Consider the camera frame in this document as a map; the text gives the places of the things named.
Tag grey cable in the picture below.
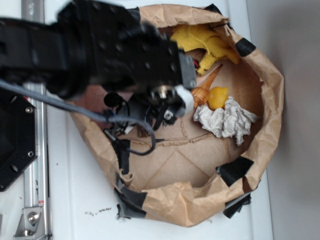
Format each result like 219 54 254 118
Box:
0 79 157 156

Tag aluminium rail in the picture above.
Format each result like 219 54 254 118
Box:
20 0 53 240

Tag yellow cloth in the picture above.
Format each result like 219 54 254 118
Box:
170 24 240 76

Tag crumpled white paper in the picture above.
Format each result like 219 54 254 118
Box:
193 96 260 147

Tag yellow lemon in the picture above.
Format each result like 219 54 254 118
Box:
208 87 229 110

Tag metal corner bracket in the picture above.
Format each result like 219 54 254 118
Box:
12 206 46 240

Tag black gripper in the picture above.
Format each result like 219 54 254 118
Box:
87 4 196 125

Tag orange spiral seashell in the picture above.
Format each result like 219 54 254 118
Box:
191 64 223 108

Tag brown paper bag tray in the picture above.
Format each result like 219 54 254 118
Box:
72 4 284 227

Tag dark wood chip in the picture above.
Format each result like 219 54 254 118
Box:
137 126 150 138

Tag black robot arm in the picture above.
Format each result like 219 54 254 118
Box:
0 0 196 124

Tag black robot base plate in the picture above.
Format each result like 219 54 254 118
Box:
0 89 37 192

